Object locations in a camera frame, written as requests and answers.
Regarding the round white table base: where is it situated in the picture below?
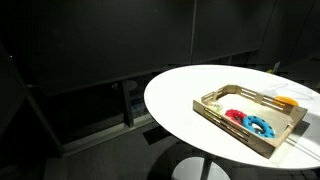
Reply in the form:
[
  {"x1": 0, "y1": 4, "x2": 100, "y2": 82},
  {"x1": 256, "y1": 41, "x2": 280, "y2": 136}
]
[{"x1": 171, "y1": 156, "x2": 231, "y2": 180}]

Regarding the wooden slatted tray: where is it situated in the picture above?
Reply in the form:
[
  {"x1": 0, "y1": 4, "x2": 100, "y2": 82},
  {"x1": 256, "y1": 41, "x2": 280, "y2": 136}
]
[{"x1": 192, "y1": 84, "x2": 308, "y2": 160}]

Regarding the dark support post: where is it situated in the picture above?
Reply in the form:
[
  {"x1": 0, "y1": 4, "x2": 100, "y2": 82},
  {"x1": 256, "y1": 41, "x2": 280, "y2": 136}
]
[{"x1": 120, "y1": 79, "x2": 135, "y2": 129}]

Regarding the blue toy ring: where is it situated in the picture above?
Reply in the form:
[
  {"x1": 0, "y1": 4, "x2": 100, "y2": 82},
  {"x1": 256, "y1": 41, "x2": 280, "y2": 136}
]
[{"x1": 241, "y1": 115, "x2": 277, "y2": 140}]

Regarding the small yellow black object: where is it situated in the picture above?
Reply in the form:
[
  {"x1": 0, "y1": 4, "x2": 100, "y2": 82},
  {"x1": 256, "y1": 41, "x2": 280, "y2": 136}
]
[{"x1": 266, "y1": 61, "x2": 282, "y2": 75}]

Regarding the red toy ring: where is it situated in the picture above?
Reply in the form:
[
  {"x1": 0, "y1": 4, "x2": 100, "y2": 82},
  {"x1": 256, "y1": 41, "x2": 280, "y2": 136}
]
[{"x1": 224, "y1": 108, "x2": 247, "y2": 126}]

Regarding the clear pale toy ring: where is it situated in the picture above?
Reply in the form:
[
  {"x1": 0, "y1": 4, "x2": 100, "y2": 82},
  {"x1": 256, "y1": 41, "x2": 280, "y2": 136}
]
[{"x1": 206, "y1": 101, "x2": 224, "y2": 114}]

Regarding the orange toy ring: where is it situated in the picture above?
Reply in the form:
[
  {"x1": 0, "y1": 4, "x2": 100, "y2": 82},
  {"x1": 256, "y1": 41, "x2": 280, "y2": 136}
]
[{"x1": 272, "y1": 95, "x2": 300, "y2": 108}]

